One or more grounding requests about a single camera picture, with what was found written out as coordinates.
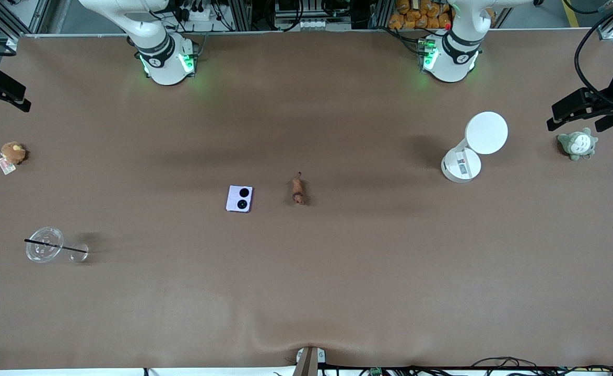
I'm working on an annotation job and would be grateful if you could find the white desk lamp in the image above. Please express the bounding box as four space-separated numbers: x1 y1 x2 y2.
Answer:
441 111 509 184

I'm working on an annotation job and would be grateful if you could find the black straw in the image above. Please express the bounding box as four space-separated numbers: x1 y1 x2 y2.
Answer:
24 239 88 254

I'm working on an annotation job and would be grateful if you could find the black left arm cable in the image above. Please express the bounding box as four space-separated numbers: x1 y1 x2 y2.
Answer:
574 0 613 109

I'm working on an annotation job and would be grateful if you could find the white power strip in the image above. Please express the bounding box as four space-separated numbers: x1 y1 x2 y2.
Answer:
180 4 214 22

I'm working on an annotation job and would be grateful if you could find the orange stuffed items pile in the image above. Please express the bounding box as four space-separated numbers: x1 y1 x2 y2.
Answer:
388 0 453 30

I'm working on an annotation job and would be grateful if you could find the camera mount post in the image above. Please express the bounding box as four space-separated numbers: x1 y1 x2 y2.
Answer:
292 347 327 376

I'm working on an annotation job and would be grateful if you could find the brown plush toy with tag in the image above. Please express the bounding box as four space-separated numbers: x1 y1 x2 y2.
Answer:
0 142 27 175

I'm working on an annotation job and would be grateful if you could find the clear plastic cup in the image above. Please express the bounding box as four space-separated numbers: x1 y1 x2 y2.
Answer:
25 226 65 264

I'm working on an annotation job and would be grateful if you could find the lilac flip phone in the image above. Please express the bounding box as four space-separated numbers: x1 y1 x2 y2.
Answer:
226 185 254 213

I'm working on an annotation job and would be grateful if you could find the brown lion statue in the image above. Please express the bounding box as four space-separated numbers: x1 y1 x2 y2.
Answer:
291 172 307 206

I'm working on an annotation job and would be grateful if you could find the grey Totoro plush toy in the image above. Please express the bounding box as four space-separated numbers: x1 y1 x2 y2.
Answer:
557 127 598 161

